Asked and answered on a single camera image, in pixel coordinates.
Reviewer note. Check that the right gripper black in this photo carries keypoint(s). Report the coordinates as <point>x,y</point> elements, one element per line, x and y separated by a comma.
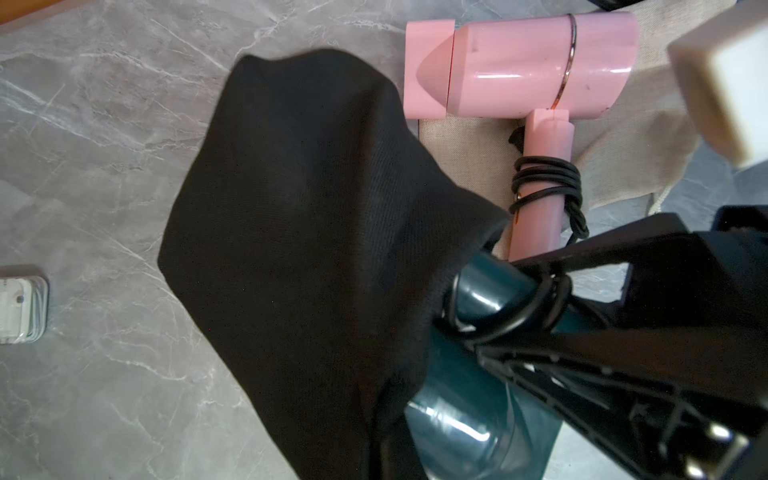
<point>682,393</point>

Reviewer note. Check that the dark green hair dryer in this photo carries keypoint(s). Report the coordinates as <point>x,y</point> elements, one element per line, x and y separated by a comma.
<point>466,423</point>

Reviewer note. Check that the black cloth bag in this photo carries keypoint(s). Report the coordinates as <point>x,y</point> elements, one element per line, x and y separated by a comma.
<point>313,242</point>

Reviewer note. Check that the pink hair dryer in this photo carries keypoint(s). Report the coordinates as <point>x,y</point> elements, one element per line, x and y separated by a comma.
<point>548,72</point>

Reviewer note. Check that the white earbuds case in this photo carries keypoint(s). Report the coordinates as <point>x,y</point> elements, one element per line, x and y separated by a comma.
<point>24,309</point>

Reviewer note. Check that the beige drawstring bag under pink dryer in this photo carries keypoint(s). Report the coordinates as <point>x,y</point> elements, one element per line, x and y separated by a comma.
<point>640,147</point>

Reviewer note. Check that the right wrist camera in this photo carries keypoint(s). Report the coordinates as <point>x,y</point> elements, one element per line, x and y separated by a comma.
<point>721,70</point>

